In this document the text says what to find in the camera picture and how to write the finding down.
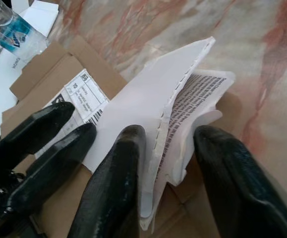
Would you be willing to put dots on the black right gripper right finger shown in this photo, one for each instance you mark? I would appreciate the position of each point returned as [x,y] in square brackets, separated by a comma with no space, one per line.
[245,193]

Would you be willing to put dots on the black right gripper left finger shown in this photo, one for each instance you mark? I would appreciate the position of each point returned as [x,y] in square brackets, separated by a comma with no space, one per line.
[108,188]

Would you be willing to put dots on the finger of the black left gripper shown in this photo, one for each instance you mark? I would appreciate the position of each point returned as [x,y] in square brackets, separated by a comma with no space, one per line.
[29,135]
[54,168]

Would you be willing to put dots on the torn white paper mailer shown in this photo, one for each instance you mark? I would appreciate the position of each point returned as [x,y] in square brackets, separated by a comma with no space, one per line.
[145,94]

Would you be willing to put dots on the flattened brown cardboard box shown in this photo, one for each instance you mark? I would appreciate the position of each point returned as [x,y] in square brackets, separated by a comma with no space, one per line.
[56,69]

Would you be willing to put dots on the clear plastic bottle blue label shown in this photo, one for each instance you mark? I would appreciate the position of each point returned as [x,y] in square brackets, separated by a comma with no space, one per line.
[17,34]

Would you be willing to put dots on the small open white box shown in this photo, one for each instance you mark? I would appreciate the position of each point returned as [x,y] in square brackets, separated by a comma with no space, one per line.
[41,19]

